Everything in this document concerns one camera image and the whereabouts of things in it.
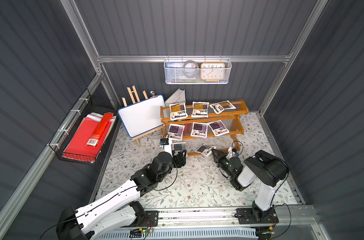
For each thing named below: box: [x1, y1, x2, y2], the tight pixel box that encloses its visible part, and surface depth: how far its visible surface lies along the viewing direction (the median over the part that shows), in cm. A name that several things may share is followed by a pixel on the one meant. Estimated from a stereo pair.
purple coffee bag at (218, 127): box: [207, 120, 230, 136], surface depth 91 cm
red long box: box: [86, 112, 114, 147], surface depth 74 cm
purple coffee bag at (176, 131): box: [168, 123, 185, 141], surface depth 91 cm
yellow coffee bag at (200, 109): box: [191, 101, 210, 118], surface depth 82 cm
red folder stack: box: [62, 112, 117, 162], surface depth 72 cm
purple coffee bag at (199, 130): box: [190, 122, 209, 139], surface depth 91 cm
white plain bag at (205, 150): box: [194, 144, 217, 157], surface depth 93 cm
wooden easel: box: [121, 85, 164, 147], surface depth 90 cm
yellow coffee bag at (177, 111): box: [169, 102, 189, 121], surface depth 81 cm
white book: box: [164, 88, 186, 108], surface depth 98 cm
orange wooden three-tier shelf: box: [160, 99, 249, 156], surface depth 90 cm
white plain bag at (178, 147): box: [171, 142, 187, 153], surface depth 99 cm
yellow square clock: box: [200, 62, 225, 82], surface depth 90 cm
